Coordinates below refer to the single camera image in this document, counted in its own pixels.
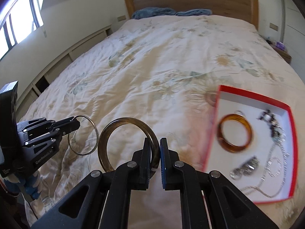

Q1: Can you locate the thin silver bangle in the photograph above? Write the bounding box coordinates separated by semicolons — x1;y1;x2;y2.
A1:
67;115;99;156

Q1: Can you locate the dark brown bangle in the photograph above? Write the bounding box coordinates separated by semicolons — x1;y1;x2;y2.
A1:
97;117;161;173

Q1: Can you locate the silver wristwatch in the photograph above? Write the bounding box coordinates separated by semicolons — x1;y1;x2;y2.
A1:
230;156;259;180

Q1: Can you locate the silver bead necklace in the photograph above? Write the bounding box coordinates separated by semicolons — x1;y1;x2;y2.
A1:
240;133;292;199

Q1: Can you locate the red jewelry box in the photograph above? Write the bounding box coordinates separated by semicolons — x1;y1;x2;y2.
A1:
203;85;298;204

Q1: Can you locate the blue white gloved hand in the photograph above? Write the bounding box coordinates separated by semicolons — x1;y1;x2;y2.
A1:
1;171;42;200

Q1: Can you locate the amber bangle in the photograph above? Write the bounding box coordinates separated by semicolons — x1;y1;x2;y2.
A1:
217;114;253;153

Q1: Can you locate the floral bed quilt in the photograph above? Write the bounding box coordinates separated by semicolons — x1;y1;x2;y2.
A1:
23;15;304;228

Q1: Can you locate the window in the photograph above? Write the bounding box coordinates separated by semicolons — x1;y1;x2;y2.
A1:
1;0;43;58

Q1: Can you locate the blue pillow left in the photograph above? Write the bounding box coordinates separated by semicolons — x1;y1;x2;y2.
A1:
131;7;176;20

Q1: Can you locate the blue pillow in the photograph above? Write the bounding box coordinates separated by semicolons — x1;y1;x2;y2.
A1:
175;8;213;17
131;7;176;20

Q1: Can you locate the wooden nightstand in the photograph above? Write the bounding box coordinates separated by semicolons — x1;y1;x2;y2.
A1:
271;44;292;65

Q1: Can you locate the blue pillow right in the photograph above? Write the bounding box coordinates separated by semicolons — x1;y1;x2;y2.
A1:
175;8;213;17

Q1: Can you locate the purple tissue box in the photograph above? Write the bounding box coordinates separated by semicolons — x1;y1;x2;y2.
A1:
275;41;285;50

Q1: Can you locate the wooden headboard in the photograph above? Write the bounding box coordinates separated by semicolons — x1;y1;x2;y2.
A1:
125;0;259;29

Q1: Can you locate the low white wall cabinet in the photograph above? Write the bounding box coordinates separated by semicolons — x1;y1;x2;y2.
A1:
15;25;112;121

